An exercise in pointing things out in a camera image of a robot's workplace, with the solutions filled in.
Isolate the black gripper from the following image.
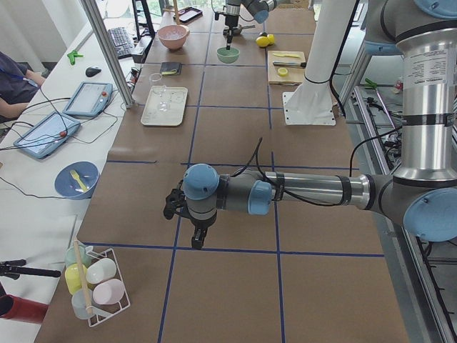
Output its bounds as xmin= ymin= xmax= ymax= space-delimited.
xmin=224 ymin=14 xmax=239 ymax=50
xmin=188 ymin=204 xmax=217 ymax=249

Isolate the metal ice scoop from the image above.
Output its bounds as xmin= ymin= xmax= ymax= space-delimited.
xmin=233 ymin=24 xmax=256 ymax=35

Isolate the green bowl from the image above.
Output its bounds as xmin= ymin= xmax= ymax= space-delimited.
xmin=216 ymin=47 xmax=240 ymax=64

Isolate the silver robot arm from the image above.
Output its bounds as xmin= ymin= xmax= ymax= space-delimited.
xmin=181 ymin=1 xmax=456 ymax=249
xmin=222 ymin=0 xmax=279 ymax=50

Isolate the pink bowl with ice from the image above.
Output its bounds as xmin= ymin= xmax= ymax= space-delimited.
xmin=157 ymin=24 xmax=190 ymax=50

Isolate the blue bowl with fork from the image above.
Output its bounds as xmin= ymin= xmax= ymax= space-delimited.
xmin=54 ymin=161 xmax=99 ymax=200

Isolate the yellow lemon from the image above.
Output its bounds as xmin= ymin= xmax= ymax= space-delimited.
xmin=266 ymin=34 xmax=276 ymax=45
xmin=256 ymin=36 xmax=270 ymax=48

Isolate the wooden cutting board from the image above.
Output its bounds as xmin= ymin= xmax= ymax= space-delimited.
xmin=267 ymin=51 xmax=306 ymax=84

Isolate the half lemon slice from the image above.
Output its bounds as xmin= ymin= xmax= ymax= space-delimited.
xmin=277 ymin=67 xmax=288 ymax=77

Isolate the wooden cup stand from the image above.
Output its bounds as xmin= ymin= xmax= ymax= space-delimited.
xmin=163 ymin=0 xmax=181 ymax=25

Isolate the yellow plastic knife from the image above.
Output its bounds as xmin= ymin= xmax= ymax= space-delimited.
xmin=272 ymin=53 xmax=301 ymax=59

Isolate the grey folded cloth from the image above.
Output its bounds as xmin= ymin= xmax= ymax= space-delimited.
xmin=159 ymin=61 xmax=182 ymax=76

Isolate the clear wine glass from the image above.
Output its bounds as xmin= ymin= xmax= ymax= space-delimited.
xmin=149 ymin=73 xmax=169 ymax=111

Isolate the cream bear tray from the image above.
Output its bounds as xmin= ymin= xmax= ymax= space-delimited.
xmin=140 ymin=86 xmax=188 ymax=126

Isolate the black keyboard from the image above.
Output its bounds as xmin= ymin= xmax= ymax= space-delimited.
xmin=108 ymin=27 xmax=135 ymax=59

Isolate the black computer mouse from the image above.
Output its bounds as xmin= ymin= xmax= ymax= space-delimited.
xmin=85 ymin=66 xmax=101 ymax=78

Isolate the far blue teach pendant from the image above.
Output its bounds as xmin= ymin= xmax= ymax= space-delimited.
xmin=63 ymin=81 xmax=114 ymax=118

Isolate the blue teach pendant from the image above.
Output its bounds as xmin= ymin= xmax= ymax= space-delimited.
xmin=63 ymin=81 xmax=114 ymax=118
xmin=14 ymin=111 xmax=81 ymax=159

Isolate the near blue teach pendant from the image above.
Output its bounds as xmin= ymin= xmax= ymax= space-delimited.
xmin=14 ymin=111 xmax=81 ymax=159

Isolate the red cylinder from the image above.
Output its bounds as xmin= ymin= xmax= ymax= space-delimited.
xmin=1 ymin=294 xmax=48 ymax=324

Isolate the seated person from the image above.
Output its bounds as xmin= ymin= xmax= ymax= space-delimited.
xmin=1 ymin=52 xmax=46 ymax=123

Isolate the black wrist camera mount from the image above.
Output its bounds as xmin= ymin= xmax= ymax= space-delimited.
xmin=163 ymin=179 xmax=189 ymax=220

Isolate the white wire cup rack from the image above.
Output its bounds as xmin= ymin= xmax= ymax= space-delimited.
xmin=64 ymin=240 xmax=131 ymax=327

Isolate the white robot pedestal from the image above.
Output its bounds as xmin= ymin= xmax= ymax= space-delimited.
xmin=283 ymin=0 xmax=358 ymax=126

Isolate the aluminium frame post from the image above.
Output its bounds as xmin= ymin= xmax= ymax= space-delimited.
xmin=81 ymin=0 xmax=136 ymax=109

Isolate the black camera tripod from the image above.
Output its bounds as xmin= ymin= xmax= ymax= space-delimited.
xmin=1 ymin=259 xmax=61 ymax=280

